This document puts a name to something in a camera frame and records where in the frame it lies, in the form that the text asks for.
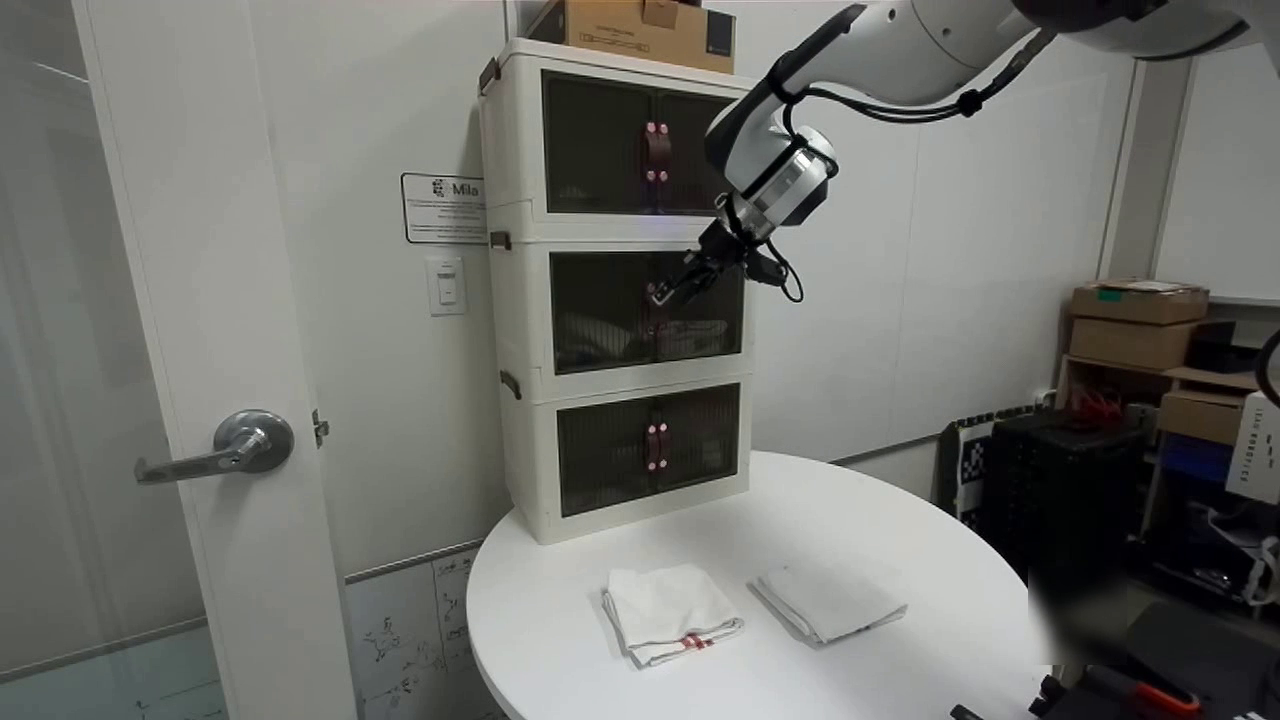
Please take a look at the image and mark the cardboard box on cabinet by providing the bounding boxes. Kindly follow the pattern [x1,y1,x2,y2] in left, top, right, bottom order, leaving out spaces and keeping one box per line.
[529,0,734,73]

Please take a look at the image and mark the cabinet doors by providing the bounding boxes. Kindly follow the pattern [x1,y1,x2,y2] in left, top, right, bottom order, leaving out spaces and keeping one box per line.
[555,383,738,517]
[540,73,729,217]

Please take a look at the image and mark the white wall switch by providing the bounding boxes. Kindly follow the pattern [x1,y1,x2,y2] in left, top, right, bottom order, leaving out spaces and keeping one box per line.
[430,260,462,315]

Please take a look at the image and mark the white door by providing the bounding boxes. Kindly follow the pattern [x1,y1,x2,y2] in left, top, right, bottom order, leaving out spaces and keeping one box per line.
[71,0,355,720]

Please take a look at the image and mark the black storage crate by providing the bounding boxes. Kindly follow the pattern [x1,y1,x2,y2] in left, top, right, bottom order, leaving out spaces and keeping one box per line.
[981,416,1149,618]

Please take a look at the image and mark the cabinet door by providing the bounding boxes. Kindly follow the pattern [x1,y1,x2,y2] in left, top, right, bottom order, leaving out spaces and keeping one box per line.
[660,252,742,362]
[553,252,660,375]

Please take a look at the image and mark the plain white folded cloth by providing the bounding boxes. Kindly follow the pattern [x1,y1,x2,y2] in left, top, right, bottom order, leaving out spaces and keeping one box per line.
[753,567,907,647]

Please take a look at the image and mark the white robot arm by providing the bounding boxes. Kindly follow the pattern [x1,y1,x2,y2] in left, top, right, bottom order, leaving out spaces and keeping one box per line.
[650,0,1280,305]

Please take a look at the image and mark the wall sign plate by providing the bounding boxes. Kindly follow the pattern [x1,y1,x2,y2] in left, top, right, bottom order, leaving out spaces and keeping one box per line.
[401,173,486,244]

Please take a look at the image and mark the top cardboard box on shelf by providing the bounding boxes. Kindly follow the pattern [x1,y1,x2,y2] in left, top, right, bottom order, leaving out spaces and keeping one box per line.
[1069,286,1208,328]

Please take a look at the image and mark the bottom cabinet doors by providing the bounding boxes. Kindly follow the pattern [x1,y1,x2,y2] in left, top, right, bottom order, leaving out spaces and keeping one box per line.
[555,383,738,517]

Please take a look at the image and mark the white cloth with red stripe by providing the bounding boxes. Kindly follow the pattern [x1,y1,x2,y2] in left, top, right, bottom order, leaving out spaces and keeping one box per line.
[600,565,742,668]

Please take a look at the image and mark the cardboard box on shelf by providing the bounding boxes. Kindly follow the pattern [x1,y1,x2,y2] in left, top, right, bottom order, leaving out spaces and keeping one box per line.
[1069,320,1191,374]
[1069,286,1208,328]

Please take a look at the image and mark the top cabinet doors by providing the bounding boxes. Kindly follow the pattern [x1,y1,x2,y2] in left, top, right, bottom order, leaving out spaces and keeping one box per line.
[540,73,729,217]

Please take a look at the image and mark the white stacked cabinet unit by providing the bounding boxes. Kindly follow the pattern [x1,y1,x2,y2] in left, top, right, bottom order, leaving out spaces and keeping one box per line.
[476,53,753,543]

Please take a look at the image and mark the silver door lever handle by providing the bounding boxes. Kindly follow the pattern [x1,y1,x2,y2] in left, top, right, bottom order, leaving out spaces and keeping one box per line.
[136,407,294,483]

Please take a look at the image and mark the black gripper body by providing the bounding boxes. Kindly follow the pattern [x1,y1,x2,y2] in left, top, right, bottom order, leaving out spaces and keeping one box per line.
[691,224,783,289]

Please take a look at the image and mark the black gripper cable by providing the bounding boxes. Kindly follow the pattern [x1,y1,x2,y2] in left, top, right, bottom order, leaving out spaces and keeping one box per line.
[765,244,808,310]

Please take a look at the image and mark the lower cardboard box on shelf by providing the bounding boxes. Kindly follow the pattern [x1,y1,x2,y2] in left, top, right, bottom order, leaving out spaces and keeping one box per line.
[1069,320,1191,374]

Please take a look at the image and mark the red black tool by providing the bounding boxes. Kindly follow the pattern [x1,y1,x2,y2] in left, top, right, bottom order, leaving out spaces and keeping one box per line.
[1029,624,1205,720]

